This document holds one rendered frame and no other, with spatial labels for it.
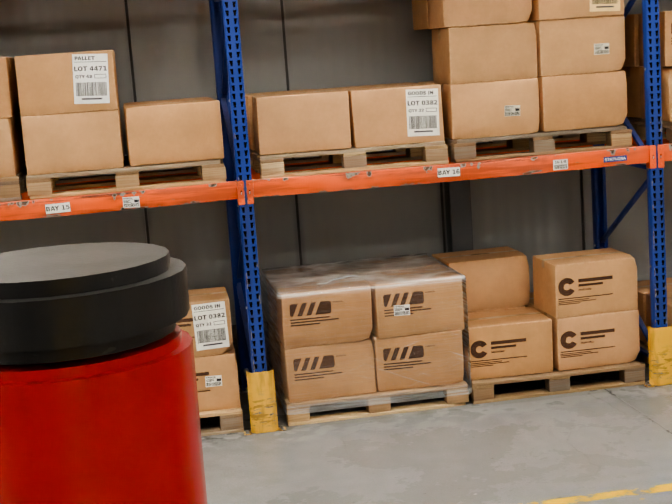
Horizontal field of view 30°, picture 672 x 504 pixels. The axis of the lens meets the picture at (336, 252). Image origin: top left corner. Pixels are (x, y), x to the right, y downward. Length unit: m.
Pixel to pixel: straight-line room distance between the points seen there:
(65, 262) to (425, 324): 7.90
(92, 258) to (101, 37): 8.84
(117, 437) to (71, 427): 0.01
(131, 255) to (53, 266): 0.02
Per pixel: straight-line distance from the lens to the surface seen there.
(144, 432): 0.24
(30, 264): 0.25
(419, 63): 9.35
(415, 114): 8.02
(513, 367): 8.44
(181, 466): 0.24
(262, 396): 7.98
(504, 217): 9.61
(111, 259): 0.25
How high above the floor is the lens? 2.38
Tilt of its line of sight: 9 degrees down
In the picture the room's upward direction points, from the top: 4 degrees counter-clockwise
